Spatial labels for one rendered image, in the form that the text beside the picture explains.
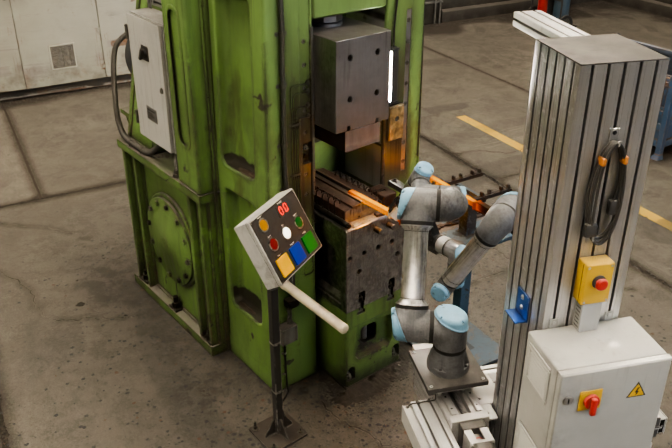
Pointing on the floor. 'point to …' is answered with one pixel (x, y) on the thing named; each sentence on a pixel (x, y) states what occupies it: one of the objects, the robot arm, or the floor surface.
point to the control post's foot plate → (267, 436)
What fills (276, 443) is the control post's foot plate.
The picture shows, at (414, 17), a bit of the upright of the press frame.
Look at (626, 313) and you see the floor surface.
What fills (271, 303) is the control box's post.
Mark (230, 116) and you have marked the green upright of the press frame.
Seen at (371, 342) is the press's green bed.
